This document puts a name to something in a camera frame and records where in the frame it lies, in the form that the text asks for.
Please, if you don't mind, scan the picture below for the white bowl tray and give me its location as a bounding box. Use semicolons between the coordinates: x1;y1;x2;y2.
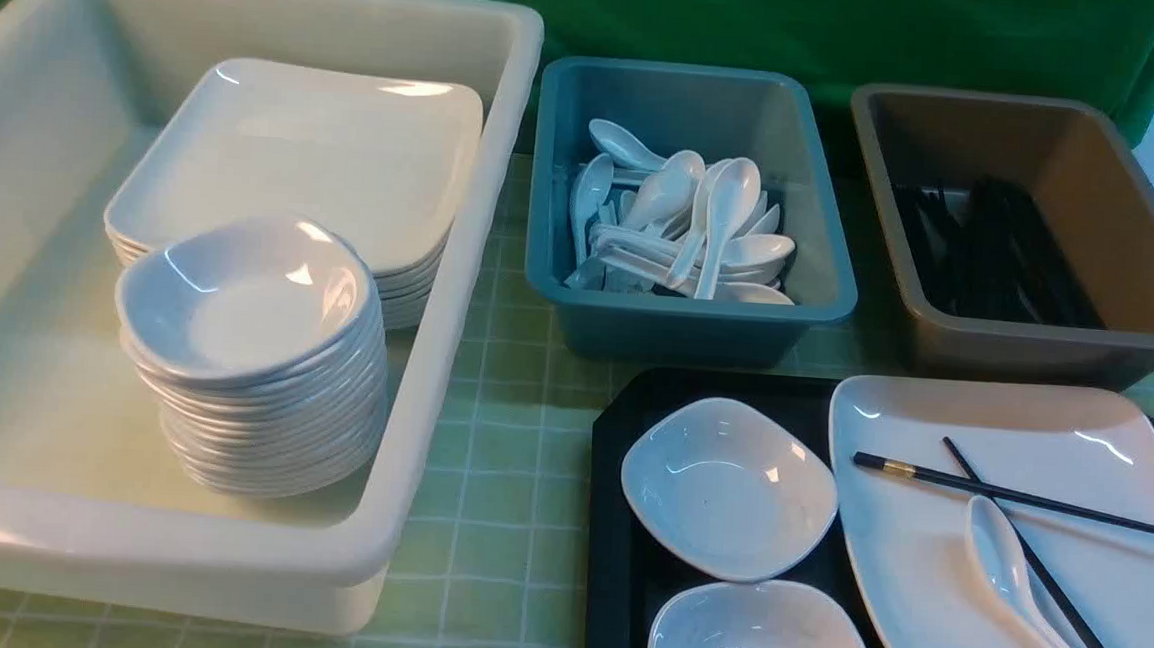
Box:
620;397;839;583
647;579;866;648

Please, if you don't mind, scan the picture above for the black chopstick gold band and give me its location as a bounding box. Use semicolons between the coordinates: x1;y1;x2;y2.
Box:
852;451;1154;536

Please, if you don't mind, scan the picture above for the large white square plate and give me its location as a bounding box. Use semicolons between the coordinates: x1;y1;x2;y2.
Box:
830;375;1154;648

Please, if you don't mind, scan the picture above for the white soup spoon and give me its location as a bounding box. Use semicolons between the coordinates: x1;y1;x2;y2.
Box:
962;495;1071;648

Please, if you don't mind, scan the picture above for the black chopstick diagonal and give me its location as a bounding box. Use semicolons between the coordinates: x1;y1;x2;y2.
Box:
929;436;1154;648

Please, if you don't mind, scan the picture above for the pile of white spoons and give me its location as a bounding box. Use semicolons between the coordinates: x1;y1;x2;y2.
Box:
562;116;799;306

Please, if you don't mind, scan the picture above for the stack of white square plates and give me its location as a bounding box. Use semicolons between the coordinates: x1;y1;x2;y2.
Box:
103;56;485;330

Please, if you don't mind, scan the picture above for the teal plastic bin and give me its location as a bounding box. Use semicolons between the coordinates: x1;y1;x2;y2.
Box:
525;56;859;370

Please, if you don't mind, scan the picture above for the green checkered tablecloth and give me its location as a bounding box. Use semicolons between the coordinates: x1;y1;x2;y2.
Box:
0;120;1154;648

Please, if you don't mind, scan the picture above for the stack of white bowls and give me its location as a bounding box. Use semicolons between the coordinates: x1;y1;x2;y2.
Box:
113;214;389;499

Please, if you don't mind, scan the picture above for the large white plastic tub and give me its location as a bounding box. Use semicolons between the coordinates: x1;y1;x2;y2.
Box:
0;0;545;636

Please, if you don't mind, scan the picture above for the pile of black chopsticks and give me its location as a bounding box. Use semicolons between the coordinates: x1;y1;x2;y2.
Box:
892;175;1107;330

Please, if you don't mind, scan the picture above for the brown plastic bin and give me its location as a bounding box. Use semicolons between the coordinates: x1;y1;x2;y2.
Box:
850;83;1154;392

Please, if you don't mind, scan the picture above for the green backdrop cloth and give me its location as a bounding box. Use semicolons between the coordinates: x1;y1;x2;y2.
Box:
0;0;1154;193

